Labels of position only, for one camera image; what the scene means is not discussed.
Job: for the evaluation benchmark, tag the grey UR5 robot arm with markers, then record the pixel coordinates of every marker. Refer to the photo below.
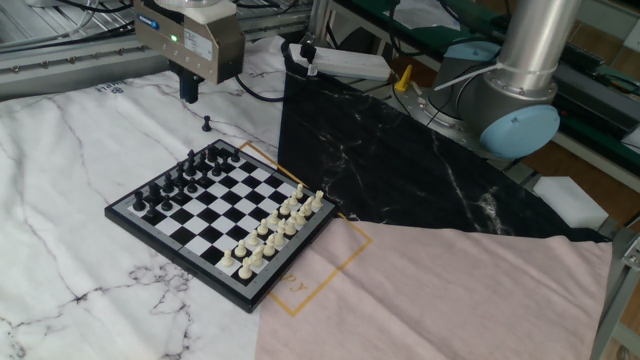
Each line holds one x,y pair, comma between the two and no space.
500,105

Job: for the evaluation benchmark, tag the black chess king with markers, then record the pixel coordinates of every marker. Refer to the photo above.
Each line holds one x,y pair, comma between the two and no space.
190,162

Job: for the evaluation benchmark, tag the black chess pawn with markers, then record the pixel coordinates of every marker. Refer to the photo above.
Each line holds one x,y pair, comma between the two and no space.
204,178
192,186
235,155
206,125
224,162
166,203
180,195
151,210
216,170

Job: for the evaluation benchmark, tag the aluminium frame post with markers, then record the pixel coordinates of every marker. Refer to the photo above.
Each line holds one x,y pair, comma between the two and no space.
615,295

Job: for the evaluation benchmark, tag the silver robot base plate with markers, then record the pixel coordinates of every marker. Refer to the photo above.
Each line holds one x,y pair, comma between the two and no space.
417,110

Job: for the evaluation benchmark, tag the white chess bishop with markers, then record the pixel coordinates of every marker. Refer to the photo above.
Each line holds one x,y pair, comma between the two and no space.
300,218
269,247

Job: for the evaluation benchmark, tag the yellow plastic clip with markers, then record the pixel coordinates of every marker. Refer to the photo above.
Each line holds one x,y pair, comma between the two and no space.
404,80

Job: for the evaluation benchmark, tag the black chess queen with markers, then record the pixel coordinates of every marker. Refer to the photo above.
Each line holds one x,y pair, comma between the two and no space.
180,175

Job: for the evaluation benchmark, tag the white chess knight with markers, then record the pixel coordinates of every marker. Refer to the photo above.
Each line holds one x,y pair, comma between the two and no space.
257,257
307,206

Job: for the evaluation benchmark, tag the white paper sheet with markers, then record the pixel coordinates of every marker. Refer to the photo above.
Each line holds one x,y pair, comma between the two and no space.
417,12

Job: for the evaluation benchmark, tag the white foam block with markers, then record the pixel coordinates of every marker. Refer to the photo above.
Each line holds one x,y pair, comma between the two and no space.
570,202

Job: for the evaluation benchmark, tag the black and white chessboard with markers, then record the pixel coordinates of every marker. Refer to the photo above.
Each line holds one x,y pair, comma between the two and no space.
220,210

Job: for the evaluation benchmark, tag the white chess rook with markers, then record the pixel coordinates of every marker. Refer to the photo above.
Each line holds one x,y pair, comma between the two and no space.
245,270
317,201

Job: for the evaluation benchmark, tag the white chess queen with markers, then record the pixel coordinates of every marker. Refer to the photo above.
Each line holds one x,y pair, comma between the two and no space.
280,237

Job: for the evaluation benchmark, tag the black chess bishop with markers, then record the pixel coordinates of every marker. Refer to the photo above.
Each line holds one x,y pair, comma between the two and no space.
168,184
201,161

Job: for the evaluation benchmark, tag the marble pink black tablecloth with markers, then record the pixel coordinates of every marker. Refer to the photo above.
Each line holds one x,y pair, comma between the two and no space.
425,300

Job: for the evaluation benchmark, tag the white chess pawn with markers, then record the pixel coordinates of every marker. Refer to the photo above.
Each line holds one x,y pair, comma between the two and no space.
274,217
262,227
227,258
240,248
253,238
299,191
284,207
293,199

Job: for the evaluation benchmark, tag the black power plug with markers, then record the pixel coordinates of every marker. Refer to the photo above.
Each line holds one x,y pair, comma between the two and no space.
307,52

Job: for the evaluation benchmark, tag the silver force torque sensor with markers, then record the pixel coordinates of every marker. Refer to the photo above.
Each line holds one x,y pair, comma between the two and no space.
187,3

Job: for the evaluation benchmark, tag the grey aluminium rail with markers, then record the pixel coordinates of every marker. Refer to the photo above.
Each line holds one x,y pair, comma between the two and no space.
75,65

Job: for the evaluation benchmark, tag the black chess rook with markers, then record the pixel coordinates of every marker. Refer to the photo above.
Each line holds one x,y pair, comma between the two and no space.
139,201

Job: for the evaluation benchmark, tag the white chess king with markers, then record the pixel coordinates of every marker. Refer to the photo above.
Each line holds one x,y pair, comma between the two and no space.
290,227

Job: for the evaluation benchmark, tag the white gripper adapter plate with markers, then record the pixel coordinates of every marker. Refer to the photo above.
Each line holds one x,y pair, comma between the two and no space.
215,12

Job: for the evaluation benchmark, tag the tan metal Schunk gripper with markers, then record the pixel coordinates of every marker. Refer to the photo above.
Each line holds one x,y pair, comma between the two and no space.
200,55

